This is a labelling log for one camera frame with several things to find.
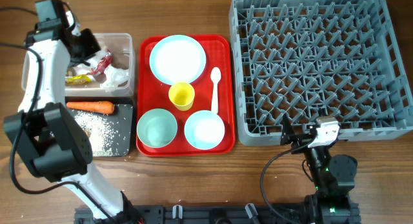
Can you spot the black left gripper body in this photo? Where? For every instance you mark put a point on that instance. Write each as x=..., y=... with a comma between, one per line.
x=85, y=43

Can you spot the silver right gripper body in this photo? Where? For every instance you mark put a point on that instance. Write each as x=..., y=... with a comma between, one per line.
x=333, y=142

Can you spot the red snack wrapper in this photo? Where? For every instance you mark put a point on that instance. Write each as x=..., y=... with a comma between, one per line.
x=104, y=61

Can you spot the yellow snack wrapper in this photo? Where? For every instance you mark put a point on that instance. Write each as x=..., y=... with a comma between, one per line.
x=77, y=80

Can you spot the white tissue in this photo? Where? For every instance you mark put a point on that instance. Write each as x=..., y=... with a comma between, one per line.
x=111, y=78

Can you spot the orange carrot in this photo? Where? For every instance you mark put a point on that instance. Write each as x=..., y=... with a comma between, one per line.
x=101, y=107

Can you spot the light blue bowl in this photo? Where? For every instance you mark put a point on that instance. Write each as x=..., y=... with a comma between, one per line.
x=204, y=130
x=157, y=128

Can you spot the yellow plastic cup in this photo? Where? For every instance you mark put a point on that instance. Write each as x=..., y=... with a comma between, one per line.
x=182, y=95

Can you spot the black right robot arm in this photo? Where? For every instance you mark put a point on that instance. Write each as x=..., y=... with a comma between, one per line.
x=333, y=176

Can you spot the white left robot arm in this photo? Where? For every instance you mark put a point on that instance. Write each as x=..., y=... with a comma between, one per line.
x=45, y=135

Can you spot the grey dishwasher rack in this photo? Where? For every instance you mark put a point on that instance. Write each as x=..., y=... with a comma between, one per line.
x=306, y=58

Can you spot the black food waste tray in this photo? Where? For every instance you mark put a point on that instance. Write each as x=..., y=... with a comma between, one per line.
x=124, y=110

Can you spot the clear plastic bin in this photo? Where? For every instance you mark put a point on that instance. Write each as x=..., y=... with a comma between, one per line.
x=124, y=49

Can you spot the red plastic tray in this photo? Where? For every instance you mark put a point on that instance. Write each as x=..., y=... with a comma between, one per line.
x=151, y=93

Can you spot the white rice pile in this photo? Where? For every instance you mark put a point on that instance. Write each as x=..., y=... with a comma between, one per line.
x=105, y=134

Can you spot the white plastic spoon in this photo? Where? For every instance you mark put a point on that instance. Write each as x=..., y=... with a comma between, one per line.
x=215, y=77

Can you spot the light blue plate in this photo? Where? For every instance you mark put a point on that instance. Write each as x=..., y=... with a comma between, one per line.
x=176, y=59

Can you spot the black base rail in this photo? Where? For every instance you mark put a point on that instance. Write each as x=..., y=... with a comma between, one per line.
x=293, y=212

